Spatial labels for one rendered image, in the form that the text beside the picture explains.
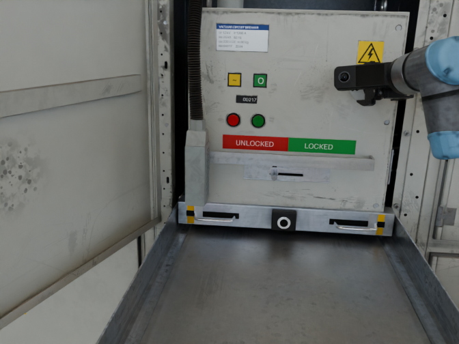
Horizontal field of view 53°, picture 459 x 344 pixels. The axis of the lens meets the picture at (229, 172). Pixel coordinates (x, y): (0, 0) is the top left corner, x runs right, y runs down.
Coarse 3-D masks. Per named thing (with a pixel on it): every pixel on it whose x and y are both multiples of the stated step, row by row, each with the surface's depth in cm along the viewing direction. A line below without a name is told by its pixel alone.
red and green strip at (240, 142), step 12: (228, 144) 113; (240, 144) 113; (252, 144) 112; (264, 144) 112; (276, 144) 112; (288, 144) 112; (300, 144) 111; (312, 144) 111; (324, 144) 111; (336, 144) 110; (348, 144) 110
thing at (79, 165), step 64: (0, 0) 74; (64, 0) 86; (128, 0) 104; (0, 64) 76; (64, 64) 89; (128, 64) 108; (0, 128) 77; (64, 128) 91; (128, 128) 111; (0, 192) 79; (64, 192) 94; (128, 192) 115; (0, 256) 81; (64, 256) 96; (0, 320) 79
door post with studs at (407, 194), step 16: (432, 0) 104; (448, 0) 104; (432, 16) 105; (448, 16) 105; (416, 32) 107; (432, 32) 106; (416, 96) 111; (416, 112) 112; (416, 128) 113; (400, 144) 115; (416, 144) 114; (400, 160) 116; (416, 160) 115; (400, 176) 117; (416, 176) 116; (400, 192) 118; (416, 192) 117; (400, 208) 119; (416, 208) 119; (416, 224) 120
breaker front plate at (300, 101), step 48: (288, 48) 105; (336, 48) 104; (384, 48) 103; (288, 96) 108; (336, 96) 107; (384, 144) 109; (240, 192) 116; (288, 192) 115; (336, 192) 114; (384, 192) 113
